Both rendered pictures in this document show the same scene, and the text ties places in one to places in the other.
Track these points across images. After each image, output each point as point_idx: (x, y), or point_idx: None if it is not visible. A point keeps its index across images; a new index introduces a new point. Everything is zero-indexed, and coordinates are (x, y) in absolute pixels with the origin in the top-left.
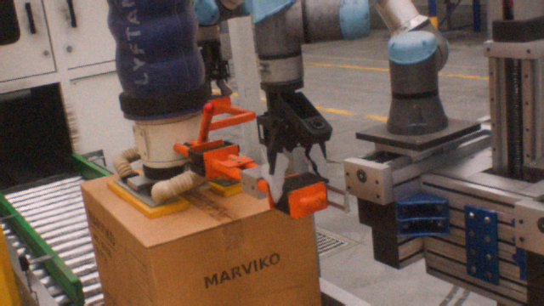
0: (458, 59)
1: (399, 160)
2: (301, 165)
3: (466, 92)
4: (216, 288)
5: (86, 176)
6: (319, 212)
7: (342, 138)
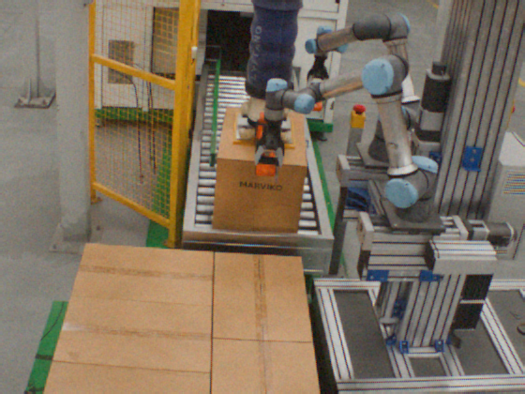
0: None
1: (359, 168)
2: (354, 143)
3: None
4: (245, 189)
5: None
6: None
7: (512, 122)
